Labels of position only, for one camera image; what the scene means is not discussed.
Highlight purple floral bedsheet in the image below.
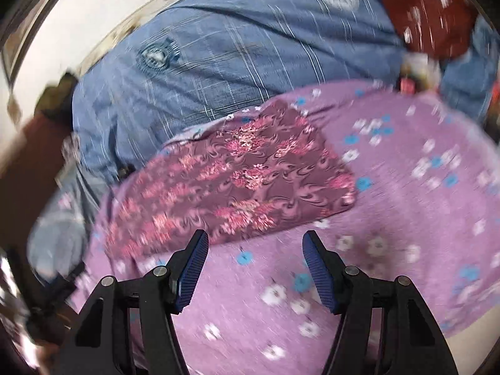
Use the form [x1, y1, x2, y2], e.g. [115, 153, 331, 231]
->
[71, 80, 499, 374]

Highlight dark red patterned cloth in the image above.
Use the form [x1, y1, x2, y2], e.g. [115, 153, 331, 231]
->
[381, 0, 478, 60]

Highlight blue plaid blanket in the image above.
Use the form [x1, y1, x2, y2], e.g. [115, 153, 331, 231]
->
[27, 0, 499, 283]

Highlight dark pink floral garment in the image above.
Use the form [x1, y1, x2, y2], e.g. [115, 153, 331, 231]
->
[105, 101, 357, 259]

